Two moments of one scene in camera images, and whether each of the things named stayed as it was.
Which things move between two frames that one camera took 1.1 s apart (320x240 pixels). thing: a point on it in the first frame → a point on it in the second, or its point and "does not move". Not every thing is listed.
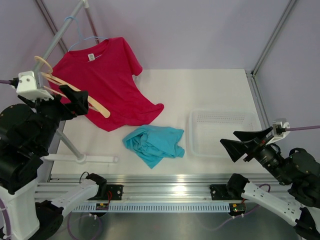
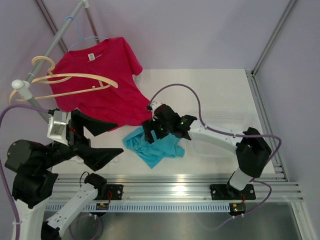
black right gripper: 236,148 → 149,126
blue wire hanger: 80,34 does not move
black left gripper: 79,105 → 96,157
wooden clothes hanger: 57,88 → 52,77
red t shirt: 105,70 does not move
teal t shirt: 152,143 does not move
